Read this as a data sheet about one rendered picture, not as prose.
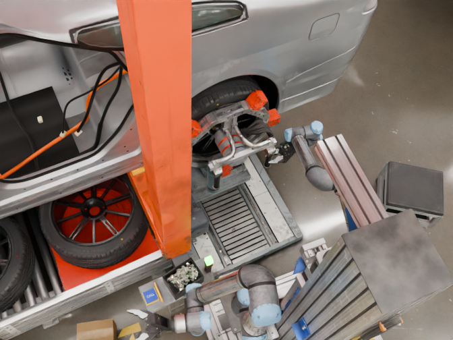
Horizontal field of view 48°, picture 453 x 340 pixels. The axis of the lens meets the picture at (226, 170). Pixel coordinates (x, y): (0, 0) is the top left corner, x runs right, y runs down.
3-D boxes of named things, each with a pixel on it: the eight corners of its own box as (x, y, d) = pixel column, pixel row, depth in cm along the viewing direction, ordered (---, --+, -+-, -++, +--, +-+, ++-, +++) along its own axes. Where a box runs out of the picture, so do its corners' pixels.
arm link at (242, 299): (257, 286, 253) (261, 278, 241) (261, 314, 247) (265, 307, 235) (234, 289, 251) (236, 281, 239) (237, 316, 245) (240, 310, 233)
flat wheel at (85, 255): (108, 159, 354) (103, 142, 334) (170, 224, 334) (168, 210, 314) (27, 217, 330) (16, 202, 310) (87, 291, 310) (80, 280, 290)
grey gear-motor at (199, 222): (185, 190, 368) (185, 168, 337) (209, 240, 351) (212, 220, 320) (162, 200, 363) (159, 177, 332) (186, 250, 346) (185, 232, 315)
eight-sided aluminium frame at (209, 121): (257, 140, 333) (268, 90, 285) (262, 148, 331) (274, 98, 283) (182, 170, 319) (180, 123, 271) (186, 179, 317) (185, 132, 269)
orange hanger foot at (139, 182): (148, 159, 328) (143, 131, 298) (180, 227, 307) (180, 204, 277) (124, 168, 324) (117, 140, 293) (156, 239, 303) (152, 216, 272)
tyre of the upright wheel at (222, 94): (145, 93, 278) (166, 147, 338) (161, 125, 269) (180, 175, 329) (251, 45, 287) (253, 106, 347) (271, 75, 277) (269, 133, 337)
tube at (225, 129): (227, 129, 288) (228, 119, 279) (242, 156, 281) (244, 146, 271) (199, 139, 284) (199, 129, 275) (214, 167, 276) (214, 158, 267)
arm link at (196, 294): (259, 252, 201) (178, 286, 229) (263, 279, 196) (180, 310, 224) (277, 256, 209) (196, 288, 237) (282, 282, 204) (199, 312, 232)
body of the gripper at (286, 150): (278, 143, 295) (296, 135, 298) (276, 150, 303) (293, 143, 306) (285, 153, 292) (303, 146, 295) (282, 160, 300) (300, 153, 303)
